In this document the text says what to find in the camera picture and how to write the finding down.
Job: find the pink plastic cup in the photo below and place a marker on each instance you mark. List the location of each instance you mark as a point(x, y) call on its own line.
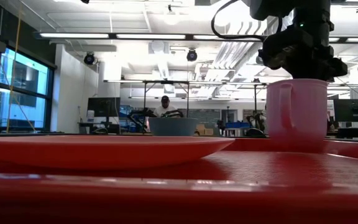
point(303, 109)

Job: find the black ceiling spotlight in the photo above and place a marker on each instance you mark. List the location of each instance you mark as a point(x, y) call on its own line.
point(192, 55)
point(89, 58)

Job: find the pink plastic plate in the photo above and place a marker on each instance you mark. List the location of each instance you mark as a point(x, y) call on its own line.
point(104, 152)

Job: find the blue storage bin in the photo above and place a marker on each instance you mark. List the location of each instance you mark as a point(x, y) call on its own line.
point(238, 124)

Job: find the cardboard box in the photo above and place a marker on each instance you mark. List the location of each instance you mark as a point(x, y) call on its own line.
point(205, 130)

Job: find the long ceiling light strip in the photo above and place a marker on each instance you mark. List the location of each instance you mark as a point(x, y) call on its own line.
point(151, 36)
point(73, 35)

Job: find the black background rig frame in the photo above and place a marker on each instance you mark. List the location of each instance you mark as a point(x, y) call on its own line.
point(166, 82)

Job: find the black computer monitor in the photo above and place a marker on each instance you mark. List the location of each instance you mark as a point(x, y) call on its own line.
point(353, 110)
point(104, 107)

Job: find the background black robot arm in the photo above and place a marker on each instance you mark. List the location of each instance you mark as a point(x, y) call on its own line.
point(140, 116)

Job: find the red plastic tray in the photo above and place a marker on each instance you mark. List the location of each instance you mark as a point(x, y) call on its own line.
point(179, 199)

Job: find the large dark-framed window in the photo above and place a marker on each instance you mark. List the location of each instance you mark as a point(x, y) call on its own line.
point(26, 74)

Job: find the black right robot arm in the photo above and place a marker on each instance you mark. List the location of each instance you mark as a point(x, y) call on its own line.
point(291, 9)

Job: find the person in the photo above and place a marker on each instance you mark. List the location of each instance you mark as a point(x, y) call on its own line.
point(165, 110)

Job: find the blue plastic bowl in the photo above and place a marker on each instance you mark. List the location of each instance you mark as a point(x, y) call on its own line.
point(172, 127)

